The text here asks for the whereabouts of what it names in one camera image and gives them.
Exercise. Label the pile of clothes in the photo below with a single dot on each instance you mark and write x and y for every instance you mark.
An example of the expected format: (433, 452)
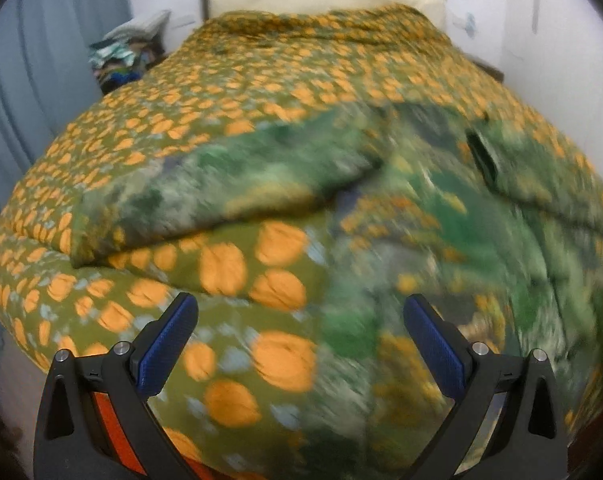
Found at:
(127, 54)

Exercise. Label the green floral printed garment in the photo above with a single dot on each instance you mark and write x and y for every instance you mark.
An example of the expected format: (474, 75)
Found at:
(411, 240)

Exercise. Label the olive orange-dotted bed cover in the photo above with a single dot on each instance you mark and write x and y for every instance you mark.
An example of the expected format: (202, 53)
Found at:
(191, 125)

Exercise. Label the grey-blue curtain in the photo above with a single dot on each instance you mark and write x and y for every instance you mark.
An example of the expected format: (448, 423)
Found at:
(36, 75)

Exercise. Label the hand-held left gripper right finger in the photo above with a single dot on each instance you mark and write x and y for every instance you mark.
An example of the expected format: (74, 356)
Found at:
(435, 345)

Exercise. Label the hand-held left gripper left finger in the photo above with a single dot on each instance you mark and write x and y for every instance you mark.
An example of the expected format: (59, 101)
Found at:
(167, 345)

